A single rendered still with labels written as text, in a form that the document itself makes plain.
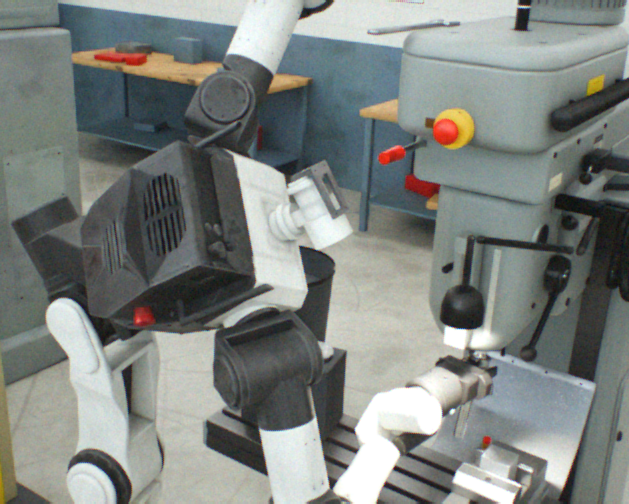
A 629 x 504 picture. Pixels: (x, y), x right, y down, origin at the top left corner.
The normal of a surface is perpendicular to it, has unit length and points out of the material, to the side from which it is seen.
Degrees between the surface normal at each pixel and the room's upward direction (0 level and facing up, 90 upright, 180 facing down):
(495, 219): 90
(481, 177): 90
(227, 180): 58
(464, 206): 90
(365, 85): 90
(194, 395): 0
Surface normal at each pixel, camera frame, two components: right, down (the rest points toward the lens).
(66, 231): 0.24, -0.86
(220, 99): 0.03, -0.12
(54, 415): 0.04, -0.93
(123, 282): -0.75, -0.06
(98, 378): -0.40, 0.33
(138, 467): 0.91, 0.03
